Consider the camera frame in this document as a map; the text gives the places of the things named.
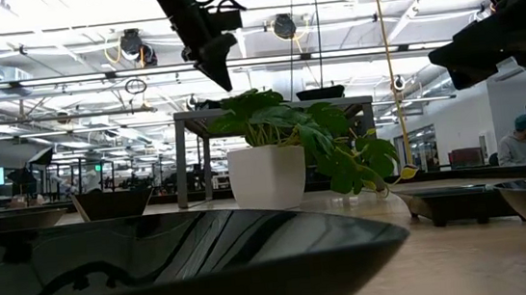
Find black looped ceiling cable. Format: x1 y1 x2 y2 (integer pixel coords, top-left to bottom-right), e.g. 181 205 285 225
123 76 149 96

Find yellow hanging cable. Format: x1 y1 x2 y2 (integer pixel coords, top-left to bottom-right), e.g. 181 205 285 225
371 0 415 169

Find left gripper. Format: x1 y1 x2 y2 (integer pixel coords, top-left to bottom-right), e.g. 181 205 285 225
151 0 249 99

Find small black ceiling reel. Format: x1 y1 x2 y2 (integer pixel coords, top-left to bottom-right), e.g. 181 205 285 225
183 93 200 112
390 74 408 94

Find black ceiling cable reel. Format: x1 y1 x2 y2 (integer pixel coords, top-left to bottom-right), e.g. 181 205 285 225
118 25 160 70
271 12 299 41

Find green plant in white pot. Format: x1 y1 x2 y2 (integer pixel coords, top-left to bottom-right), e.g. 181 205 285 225
202 72 423 219

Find black hanging cable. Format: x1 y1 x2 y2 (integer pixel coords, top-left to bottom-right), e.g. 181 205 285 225
311 0 327 89

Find black rounded mini plate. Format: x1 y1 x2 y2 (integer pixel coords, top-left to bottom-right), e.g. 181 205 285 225
0 206 69 234
0 189 416 295

